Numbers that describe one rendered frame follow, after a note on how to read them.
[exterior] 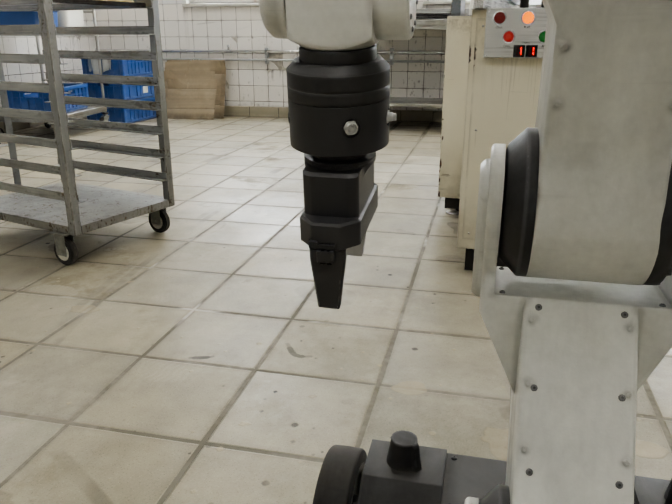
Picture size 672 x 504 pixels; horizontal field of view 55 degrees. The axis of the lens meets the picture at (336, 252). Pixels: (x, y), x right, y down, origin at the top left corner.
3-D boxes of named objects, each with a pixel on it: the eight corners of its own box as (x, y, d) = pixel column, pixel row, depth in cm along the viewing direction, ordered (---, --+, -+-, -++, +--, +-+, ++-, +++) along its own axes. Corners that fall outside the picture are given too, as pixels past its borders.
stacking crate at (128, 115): (124, 116, 641) (122, 95, 634) (160, 117, 631) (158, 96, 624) (87, 123, 586) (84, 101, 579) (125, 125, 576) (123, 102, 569)
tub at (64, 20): (38, 31, 532) (34, 5, 526) (89, 31, 529) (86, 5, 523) (14, 31, 498) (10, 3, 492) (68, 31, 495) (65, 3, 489)
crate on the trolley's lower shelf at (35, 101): (47, 107, 544) (43, 83, 538) (90, 107, 541) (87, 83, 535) (9, 115, 491) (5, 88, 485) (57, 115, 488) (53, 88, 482)
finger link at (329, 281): (314, 302, 60) (311, 242, 57) (347, 306, 59) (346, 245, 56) (309, 311, 58) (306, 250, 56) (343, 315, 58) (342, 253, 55)
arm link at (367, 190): (383, 256, 54) (384, 116, 49) (274, 246, 56) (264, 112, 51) (403, 200, 65) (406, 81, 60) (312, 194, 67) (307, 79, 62)
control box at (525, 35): (484, 57, 195) (487, 8, 191) (567, 58, 188) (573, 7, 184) (483, 57, 192) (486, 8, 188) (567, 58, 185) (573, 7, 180)
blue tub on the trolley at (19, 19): (17, 31, 495) (13, 8, 490) (64, 31, 488) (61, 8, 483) (-9, 30, 467) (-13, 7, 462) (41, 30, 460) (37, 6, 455)
